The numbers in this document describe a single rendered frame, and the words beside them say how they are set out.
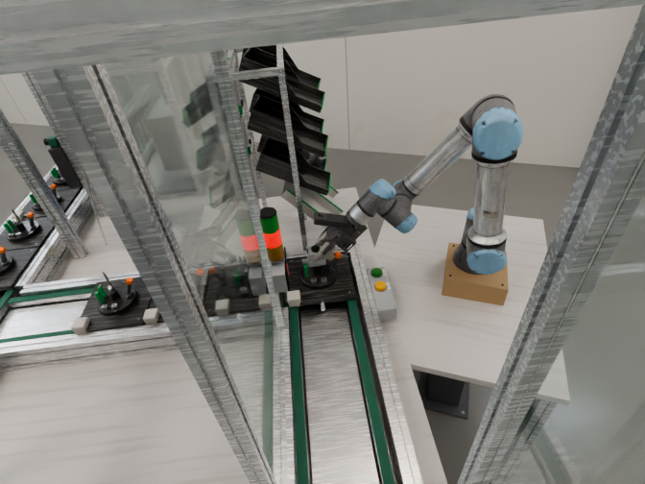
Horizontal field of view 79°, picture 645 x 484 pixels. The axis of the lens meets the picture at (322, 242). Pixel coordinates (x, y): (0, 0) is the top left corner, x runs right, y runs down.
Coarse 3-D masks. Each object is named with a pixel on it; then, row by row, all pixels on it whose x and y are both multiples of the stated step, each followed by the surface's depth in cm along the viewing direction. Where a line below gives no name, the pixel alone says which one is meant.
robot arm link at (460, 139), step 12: (492, 96) 112; (504, 96) 106; (468, 120) 114; (456, 132) 118; (468, 132) 115; (444, 144) 121; (456, 144) 119; (468, 144) 118; (432, 156) 125; (444, 156) 122; (456, 156) 122; (420, 168) 128; (432, 168) 126; (444, 168) 125; (408, 180) 132; (420, 180) 129; (432, 180) 129; (396, 192) 134; (408, 192) 133; (420, 192) 134
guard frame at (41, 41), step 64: (0, 0) 16; (64, 0) 16; (128, 0) 16; (192, 0) 17; (256, 0) 17; (320, 0) 18; (384, 0) 18; (448, 0) 18; (512, 0) 18; (576, 0) 18; (640, 0) 18; (0, 64) 18; (64, 64) 18; (640, 64) 22; (640, 128) 23; (576, 192) 29; (576, 256) 29; (512, 384) 42
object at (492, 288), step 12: (444, 276) 144; (456, 276) 144; (468, 276) 144; (480, 276) 143; (492, 276) 143; (504, 276) 143; (444, 288) 146; (456, 288) 145; (468, 288) 143; (480, 288) 141; (492, 288) 139; (504, 288) 138; (480, 300) 144; (492, 300) 143; (504, 300) 141
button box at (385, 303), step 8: (368, 272) 147; (384, 272) 147; (376, 280) 144; (384, 280) 143; (376, 296) 138; (384, 296) 138; (392, 296) 137; (376, 304) 135; (384, 304) 135; (392, 304) 134; (384, 312) 134; (392, 312) 134; (384, 320) 137
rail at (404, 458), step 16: (352, 256) 155; (352, 272) 147; (368, 288) 141; (368, 304) 136; (368, 320) 130; (368, 336) 129; (384, 352) 120; (384, 368) 117; (384, 384) 112; (384, 400) 109; (400, 400) 108; (384, 416) 113; (400, 416) 105; (400, 432) 102; (400, 448) 99; (400, 464) 96; (416, 464) 96; (400, 480) 97; (416, 480) 93
